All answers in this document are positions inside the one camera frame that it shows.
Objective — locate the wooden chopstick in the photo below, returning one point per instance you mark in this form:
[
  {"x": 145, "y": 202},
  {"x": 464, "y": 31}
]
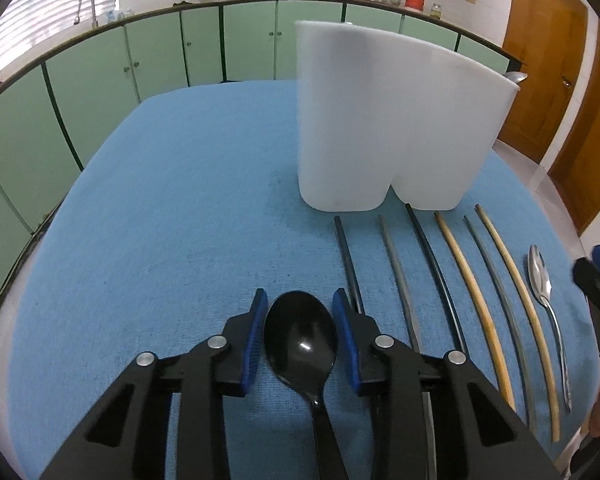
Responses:
[
  {"x": 517, "y": 280},
  {"x": 472, "y": 290}
]

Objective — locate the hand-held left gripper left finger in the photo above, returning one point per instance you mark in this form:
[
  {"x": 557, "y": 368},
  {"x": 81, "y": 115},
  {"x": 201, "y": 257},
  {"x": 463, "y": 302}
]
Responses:
[{"x": 252, "y": 340}]

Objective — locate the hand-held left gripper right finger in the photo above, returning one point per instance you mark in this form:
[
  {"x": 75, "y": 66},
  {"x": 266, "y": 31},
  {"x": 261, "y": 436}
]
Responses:
[{"x": 342, "y": 340}]

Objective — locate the green base cabinets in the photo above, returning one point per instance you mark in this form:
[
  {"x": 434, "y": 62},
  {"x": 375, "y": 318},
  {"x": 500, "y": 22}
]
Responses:
[{"x": 95, "y": 85}]

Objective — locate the white window blinds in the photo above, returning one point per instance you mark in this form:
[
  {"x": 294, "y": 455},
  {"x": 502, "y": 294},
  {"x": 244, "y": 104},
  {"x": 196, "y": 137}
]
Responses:
[{"x": 45, "y": 20}]

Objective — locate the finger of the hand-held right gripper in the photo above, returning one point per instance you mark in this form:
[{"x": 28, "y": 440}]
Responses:
[{"x": 597, "y": 280}]

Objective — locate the black chopstick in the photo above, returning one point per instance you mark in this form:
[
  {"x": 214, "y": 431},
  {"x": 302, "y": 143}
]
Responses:
[
  {"x": 347, "y": 265},
  {"x": 437, "y": 270}
]

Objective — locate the white plastic utensil holder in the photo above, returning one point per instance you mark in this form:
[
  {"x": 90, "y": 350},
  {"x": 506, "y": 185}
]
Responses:
[{"x": 380, "y": 120}]

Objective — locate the glass jar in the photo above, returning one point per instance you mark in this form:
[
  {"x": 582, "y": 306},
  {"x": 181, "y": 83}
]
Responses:
[{"x": 435, "y": 11}]

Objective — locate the black plastic spoon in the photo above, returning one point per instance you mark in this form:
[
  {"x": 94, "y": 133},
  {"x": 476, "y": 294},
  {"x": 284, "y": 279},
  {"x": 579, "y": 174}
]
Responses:
[{"x": 300, "y": 345}]

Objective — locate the blue tablecloth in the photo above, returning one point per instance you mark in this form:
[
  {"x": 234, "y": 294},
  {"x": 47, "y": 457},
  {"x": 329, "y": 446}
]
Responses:
[{"x": 180, "y": 235}]

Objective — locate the grey chopstick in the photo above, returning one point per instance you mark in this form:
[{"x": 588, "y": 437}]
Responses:
[
  {"x": 400, "y": 280},
  {"x": 500, "y": 285}
]

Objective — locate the metal spoon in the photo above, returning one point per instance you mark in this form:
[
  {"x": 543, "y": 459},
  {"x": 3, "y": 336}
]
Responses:
[{"x": 539, "y": 275}]

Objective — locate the wooden door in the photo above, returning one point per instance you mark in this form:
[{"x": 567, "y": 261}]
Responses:
[
  {"x": 540, "y": 60},
  {"x": 595, "y": 135}
]

